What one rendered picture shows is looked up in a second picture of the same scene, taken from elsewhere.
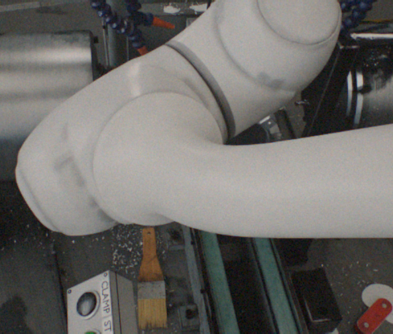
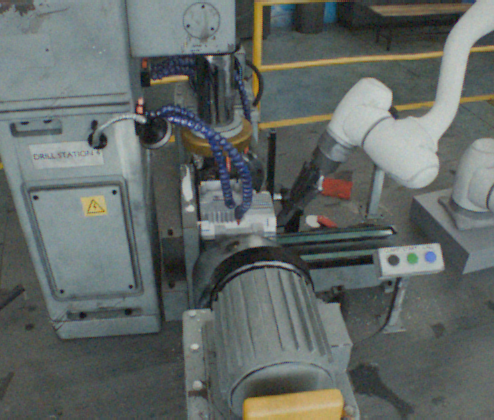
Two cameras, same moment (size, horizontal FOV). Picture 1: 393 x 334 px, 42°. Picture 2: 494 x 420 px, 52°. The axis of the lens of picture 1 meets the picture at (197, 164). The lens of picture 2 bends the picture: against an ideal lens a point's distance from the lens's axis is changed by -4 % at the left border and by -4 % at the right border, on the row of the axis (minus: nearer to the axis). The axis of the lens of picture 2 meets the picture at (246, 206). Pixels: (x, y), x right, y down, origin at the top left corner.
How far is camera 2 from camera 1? 1.25 m
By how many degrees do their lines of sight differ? 58
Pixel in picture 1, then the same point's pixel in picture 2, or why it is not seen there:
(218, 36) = (379, 108)
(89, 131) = (425, 137)
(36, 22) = (20, 398)
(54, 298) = not seen: hidden behind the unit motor
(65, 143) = (425, 147)
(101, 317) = (400, 252)
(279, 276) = (329, 234)
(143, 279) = not seen: hidden behind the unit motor
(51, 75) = not seen: hidden behind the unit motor
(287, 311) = (348, 233)
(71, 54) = (251, 242)
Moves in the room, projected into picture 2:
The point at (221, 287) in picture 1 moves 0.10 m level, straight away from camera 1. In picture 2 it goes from (340, 255) to (307, 248)
